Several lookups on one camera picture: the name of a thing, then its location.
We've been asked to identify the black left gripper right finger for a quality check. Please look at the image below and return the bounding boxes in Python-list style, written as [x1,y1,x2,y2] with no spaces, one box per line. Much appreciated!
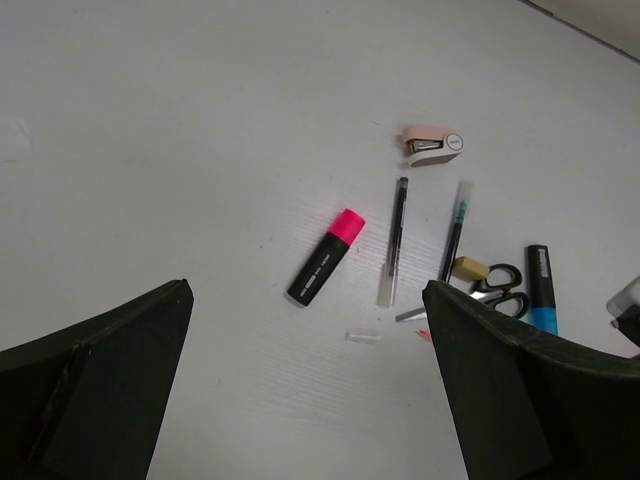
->
[422,281,639,479]

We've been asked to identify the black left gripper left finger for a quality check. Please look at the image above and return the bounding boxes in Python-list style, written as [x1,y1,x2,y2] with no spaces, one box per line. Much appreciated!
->
[1,280,193,479]

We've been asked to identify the tan eraser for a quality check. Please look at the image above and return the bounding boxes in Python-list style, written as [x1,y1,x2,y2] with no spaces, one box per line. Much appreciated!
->
[452,256,491,281]

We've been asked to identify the black ink clear pen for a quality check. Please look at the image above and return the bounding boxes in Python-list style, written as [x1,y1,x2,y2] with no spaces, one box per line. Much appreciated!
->
[378,177,409,308]

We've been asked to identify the clear pen cap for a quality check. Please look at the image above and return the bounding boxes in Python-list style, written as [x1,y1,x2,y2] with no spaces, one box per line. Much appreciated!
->
[344,329,382,344]

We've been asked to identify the green ink clear pen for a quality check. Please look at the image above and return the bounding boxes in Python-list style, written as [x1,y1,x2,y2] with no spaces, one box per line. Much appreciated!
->
[438,181,473,283]

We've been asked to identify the blue and black highlighter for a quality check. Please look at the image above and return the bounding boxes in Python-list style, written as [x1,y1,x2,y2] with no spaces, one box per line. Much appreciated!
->
[526,245,558,335]

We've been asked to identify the pink and black highlighter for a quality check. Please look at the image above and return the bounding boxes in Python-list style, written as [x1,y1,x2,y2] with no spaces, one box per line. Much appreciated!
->
[287,209,366,307]

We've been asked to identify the black handled scissors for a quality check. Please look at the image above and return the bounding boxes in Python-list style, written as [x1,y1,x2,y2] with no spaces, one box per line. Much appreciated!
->
[395,263,531,323]

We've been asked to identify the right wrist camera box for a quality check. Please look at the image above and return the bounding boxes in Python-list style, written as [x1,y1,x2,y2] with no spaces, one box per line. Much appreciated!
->
[606,277,640,346]

